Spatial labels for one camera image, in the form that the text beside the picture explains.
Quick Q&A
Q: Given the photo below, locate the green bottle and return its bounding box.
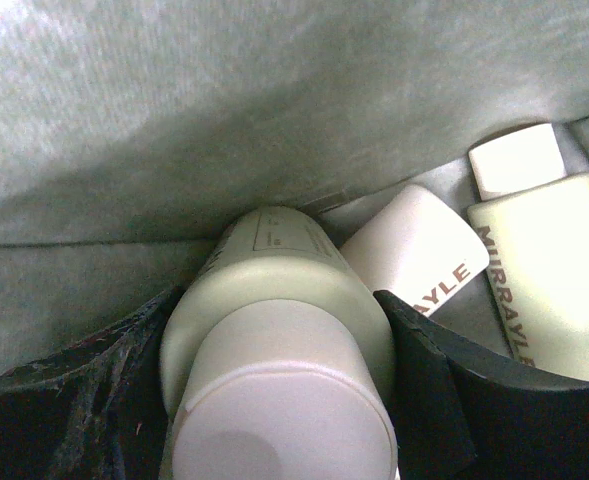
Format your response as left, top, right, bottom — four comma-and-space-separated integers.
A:
468, 123, 589, 382
160, 207, 397, 479

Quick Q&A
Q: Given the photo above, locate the green canvas bag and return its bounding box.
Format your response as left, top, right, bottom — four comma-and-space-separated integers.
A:
0, 1, 589, 375

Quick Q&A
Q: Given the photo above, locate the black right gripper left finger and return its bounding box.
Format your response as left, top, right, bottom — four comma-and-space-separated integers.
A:
0, 288, 184, 479

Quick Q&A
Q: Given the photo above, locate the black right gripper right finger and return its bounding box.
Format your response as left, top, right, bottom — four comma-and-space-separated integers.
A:
375, 291, 589, 479

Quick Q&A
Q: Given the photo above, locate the cream bottle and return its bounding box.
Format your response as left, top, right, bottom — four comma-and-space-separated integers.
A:
340, 185, 489, 317

